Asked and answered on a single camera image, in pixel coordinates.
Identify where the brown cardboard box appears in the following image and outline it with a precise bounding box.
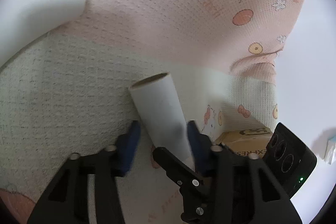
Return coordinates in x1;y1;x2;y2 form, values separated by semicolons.
214;127;275;159

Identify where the single white cardboard tube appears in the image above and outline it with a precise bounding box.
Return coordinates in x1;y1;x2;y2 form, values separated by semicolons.
128;72;196;170

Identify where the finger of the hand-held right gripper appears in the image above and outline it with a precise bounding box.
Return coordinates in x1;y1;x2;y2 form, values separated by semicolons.
153;147;211;224

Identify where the white blue tissue pack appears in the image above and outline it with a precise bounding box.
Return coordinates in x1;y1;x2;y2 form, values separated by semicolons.
325;134;336;166

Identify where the pink cat print blanket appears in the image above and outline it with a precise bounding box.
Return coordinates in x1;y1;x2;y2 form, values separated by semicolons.
0;0;312;224

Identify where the pile of white paper tubes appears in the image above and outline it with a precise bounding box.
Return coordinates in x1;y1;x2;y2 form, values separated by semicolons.
0;0;87;68

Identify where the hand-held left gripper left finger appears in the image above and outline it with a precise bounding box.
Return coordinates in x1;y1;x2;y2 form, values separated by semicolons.
27;120;141;224

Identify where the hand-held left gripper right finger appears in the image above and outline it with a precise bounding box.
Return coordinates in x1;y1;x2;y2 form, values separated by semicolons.
187;120;302;224

